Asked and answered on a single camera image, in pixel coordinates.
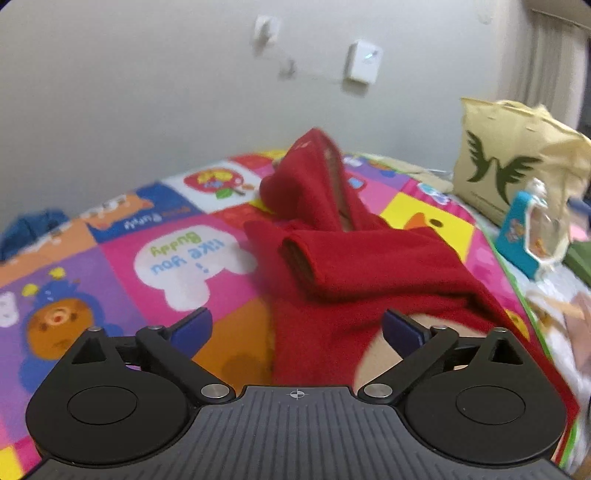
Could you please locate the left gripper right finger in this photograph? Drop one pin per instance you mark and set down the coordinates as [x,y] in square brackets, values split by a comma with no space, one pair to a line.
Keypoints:
[423,351]

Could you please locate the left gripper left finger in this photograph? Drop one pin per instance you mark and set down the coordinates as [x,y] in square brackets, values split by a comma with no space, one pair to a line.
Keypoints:
[168,352]

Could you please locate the red fleece hooded jacket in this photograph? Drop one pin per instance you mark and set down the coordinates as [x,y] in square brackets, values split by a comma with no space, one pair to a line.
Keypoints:
[332,268]

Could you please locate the colourful cartoon play mat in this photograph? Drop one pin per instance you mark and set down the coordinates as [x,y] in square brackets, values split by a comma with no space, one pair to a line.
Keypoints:
[143,258]

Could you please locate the blue toy box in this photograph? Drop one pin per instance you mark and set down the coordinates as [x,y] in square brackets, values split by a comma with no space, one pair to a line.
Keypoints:
[531,238]

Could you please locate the beige plush blanket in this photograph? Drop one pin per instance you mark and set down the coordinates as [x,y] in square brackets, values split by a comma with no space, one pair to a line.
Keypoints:
[389,167]

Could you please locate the blue cloth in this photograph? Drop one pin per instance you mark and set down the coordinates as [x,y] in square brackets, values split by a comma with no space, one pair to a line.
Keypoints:
[26,229]

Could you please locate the cream tote bag green bird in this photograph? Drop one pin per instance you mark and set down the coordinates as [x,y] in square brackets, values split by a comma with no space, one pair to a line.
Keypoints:
[505,144]

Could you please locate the beige curtain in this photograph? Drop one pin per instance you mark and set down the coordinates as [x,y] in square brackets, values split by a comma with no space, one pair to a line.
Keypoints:
[543,61]

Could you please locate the white wall box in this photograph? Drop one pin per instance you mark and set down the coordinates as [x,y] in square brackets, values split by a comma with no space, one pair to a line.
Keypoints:
[363,62]

